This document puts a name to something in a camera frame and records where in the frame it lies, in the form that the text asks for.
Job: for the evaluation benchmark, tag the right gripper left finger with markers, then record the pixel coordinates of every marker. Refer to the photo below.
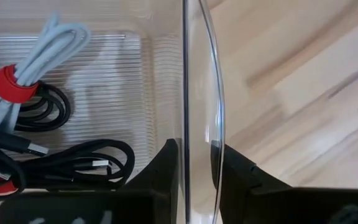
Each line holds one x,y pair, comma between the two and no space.
163,168

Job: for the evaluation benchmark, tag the clear plastic bin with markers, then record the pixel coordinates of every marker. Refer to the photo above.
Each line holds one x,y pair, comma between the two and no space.
120,77

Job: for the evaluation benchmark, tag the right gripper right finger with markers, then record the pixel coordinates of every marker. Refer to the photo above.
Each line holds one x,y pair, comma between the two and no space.
235,174

